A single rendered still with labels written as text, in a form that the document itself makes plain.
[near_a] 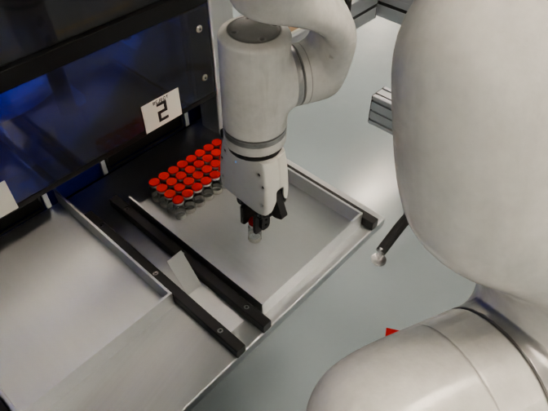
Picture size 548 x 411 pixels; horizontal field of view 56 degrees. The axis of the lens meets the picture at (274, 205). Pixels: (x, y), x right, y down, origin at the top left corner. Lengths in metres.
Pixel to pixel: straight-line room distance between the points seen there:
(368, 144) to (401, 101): 2.26
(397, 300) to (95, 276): 1.27
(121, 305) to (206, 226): 0.21
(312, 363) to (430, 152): 1.55
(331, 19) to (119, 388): 0.57
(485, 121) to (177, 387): 0.63
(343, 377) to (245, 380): 1.40
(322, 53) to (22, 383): 0.61
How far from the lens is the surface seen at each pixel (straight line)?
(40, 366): 0.86
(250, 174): 0.70
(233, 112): 0.63
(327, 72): 0.63
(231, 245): 0.92
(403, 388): 0.35
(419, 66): 0.26
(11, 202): 0.91
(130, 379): 0.81
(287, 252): 0.91
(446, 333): 0.38
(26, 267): 0.98
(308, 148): 2.48
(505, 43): 0.25
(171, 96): 1.00
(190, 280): 0.86
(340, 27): 0.56
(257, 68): 0.59
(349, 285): 1.96
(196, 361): 0.81
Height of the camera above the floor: 1.59
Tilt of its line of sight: 46 degrees down
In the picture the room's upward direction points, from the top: straight up
